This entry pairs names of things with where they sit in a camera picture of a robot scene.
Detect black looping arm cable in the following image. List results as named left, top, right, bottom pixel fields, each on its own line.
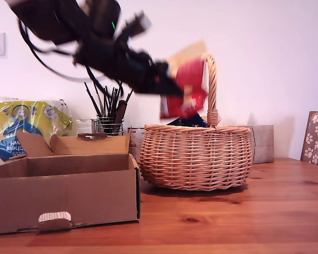
left=17, top=20, right=108, bottom=81

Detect grey tissue box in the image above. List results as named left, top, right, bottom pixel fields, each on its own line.
left=227, top=113, right=275, bottom=165

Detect blue Easter egg bag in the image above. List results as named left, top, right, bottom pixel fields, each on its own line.
left=166, top=113, right=209, bottom=128

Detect white carton with red marks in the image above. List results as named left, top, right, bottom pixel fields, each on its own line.
left=127, top=126, right=145, bottom=156

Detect woven wicker basket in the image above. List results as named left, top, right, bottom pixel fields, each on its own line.
left=139, top=54, right=254, bottom=192

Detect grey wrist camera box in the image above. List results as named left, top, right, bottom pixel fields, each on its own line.
left=116, top=10, right=152, bottom=44

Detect small white carton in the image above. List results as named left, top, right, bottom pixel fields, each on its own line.
left=76, top=119, right=98, bottom=136

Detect brown cardboard box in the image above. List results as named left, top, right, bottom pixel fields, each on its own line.
left=0, top=131, right=142, bottom=236

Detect black wire utensil holder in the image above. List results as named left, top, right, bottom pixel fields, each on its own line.
left=96, top=114, right=126, bottom=137

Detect brown wooden utensil handle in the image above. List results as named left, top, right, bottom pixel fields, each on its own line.
left=113, top=99, right=128, bottom=133

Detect yellow blue paper towel pack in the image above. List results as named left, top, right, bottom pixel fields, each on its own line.
left=0, top=96, right=74, bottom=168

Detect red Easter egg bag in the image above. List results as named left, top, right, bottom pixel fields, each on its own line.
left=159, top=39, right=209, bottom=120

